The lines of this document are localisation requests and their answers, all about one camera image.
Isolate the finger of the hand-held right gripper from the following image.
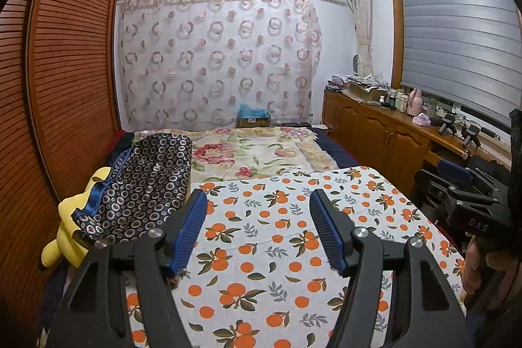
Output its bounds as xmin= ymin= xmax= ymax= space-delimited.
xmin=436 ymin=159 xmax=497 ymax=190
xmin=413 ymin=170 xmax=501 ymax=211

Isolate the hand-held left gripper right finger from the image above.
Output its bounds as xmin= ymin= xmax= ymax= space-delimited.
xmin=309 ymin=188 xmax=477 ymax=348

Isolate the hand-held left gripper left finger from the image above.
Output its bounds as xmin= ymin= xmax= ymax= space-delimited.
xmin=46 ymin=188 xmax=209 ymax=348

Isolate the navy patterned satin pajama top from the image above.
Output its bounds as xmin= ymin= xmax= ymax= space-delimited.
xmin=71 ymin=132 xmax=193 ymax=248

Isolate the person's right hand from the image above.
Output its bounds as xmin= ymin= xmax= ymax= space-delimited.
xmin=462 ymin=234 xmax=510 ymax=306

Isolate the black desk gadget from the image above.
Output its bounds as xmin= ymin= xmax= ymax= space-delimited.
xmin=438 ymin=113 xmax=458 ymax=135
xmin=462 ymin=127 xmax=483 ymax=150

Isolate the orange fruit print sheet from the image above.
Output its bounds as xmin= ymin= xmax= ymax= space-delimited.
xmin=122 ymin=166 xmax=466 ymax=348

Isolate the wooden sideboard cabinet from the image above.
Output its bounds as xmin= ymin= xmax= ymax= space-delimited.
xmin=321 ymin=86 xmax=511 ymax=178

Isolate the pink bottle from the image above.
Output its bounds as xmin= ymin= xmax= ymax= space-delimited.
xmin=407 ymin=87 xmax=423 ymax=117

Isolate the navy blue blanket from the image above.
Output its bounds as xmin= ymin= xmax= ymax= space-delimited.
xmin=315 ymin=129 xmax=360 ymax=170

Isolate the group of white bottles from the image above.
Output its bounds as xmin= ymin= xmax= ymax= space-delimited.
xmin=387 ymin=88 xmax=409 ymax=113

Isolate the person's dark clothing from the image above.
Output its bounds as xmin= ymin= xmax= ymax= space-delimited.
xmin=464 ymin=283 xmax=522 ymax=348

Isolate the floral blanket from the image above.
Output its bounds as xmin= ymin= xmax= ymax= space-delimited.
xmin=132 ymin=126 xmax=340 ymax=182

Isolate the red bedsheet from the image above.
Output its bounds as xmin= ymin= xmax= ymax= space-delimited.
xmin=105 ymin=129 xmax=136 ymax=166

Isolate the clutter pile on cabinet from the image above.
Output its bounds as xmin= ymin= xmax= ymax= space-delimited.
xmin=346 ymin=74 xmax=391 ymax=103

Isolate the yellow plush toy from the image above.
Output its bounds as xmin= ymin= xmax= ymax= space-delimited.
xmin=38 ymin=166 xmax=114 ymax=268

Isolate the cardboard box with blue cloth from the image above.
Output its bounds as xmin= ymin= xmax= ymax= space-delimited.
xmin=236 ymin=102 xmax=272 ymax=129

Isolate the grey window blind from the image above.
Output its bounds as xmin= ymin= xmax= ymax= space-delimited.
xmin=395 ymin=0 xmax=522 ymax=129

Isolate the sheer circle patterned curtain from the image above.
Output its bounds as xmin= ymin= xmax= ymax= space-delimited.
xmin=115 ymin=0 xmax=324 ymax=131

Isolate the beige tied window curtain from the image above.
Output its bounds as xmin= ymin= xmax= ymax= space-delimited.
xmin=348 ymin=0 xmax=375 ymax=78

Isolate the wooden slatted wardrobe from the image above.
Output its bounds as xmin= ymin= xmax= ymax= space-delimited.
xmin=0 ymin=0 xmax=126 ymax=332

